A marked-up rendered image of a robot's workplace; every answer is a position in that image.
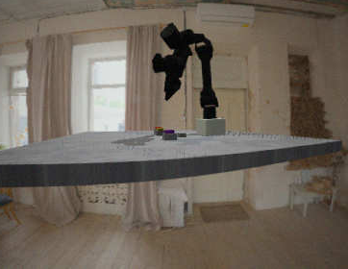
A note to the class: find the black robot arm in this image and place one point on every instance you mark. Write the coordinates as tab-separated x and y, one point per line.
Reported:
179	42

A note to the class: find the purple button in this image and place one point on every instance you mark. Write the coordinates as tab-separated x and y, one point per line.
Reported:
169	135

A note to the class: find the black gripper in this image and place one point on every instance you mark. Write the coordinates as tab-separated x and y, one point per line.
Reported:
173	72

